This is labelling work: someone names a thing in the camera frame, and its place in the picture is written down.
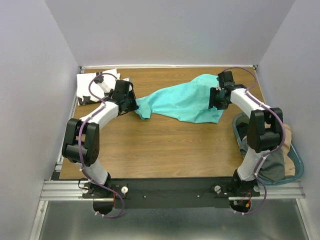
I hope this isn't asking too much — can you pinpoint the folded white printed t shirt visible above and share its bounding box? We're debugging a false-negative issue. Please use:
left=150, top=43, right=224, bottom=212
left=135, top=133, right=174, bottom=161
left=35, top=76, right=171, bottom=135
left=76, top=68, right=121, bottom=106

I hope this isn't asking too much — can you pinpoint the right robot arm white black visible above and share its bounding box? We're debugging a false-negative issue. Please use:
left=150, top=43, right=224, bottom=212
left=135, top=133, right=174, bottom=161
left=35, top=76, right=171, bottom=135
left=208, top=68, right=286, bottom=196

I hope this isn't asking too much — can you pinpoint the teal t shirt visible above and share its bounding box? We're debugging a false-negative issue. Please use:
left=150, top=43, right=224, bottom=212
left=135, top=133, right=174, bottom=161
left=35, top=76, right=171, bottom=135
left=135, top=74, right=224, bottom=124

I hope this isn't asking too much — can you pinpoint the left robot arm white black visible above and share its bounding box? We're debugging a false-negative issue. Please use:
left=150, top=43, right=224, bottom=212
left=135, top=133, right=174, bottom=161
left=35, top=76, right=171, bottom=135
left=62, top=78, right=138, bottom=198

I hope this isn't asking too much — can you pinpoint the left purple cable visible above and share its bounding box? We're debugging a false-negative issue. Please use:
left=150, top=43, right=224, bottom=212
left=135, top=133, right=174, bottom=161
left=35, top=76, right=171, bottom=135
left=77, top=72, right=126, bottom=218

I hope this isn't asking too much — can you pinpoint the grey t shirt in basket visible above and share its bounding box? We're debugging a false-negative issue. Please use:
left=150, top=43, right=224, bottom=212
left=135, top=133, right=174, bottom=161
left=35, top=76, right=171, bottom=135
left=239, top=137, right=286, bottom=183

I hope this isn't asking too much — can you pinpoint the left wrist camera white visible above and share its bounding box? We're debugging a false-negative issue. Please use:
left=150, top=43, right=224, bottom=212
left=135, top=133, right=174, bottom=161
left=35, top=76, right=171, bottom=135
left=123, top=77, right=132, bottom=84

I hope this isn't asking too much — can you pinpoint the aluminium left side rail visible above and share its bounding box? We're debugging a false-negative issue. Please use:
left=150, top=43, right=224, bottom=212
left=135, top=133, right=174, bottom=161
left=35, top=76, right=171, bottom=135
left=55, top=96, right=78, bottom=172

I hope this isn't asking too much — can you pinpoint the beige t shirt in basket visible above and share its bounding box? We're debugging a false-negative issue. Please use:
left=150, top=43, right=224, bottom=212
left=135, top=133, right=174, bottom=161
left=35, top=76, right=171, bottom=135
left=243, top=123, right=297, bottom=177

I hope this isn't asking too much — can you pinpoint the aluminium rail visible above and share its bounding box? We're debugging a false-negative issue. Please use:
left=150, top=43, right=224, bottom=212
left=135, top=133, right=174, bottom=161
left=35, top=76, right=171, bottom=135
left=55, top=96, right=78, bottom=172
left=79, top=64, right=258, bottom=71
left=40, top=180, right=306, bottom=201

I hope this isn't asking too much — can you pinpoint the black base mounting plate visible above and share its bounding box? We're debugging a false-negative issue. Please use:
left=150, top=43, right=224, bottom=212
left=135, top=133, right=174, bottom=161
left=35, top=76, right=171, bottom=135
left=78, top=176, right=261, bottom=210

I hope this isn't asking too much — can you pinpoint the aluminium front rail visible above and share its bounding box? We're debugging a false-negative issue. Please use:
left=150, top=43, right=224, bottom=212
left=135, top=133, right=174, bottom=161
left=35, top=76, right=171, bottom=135
left=40, top=180, right=306, bottom=201

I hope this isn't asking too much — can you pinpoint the aluminium back rail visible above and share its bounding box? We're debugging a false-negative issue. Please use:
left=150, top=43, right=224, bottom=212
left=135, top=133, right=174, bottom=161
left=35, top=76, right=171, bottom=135
left=79, top=64, right=258, bottom=71

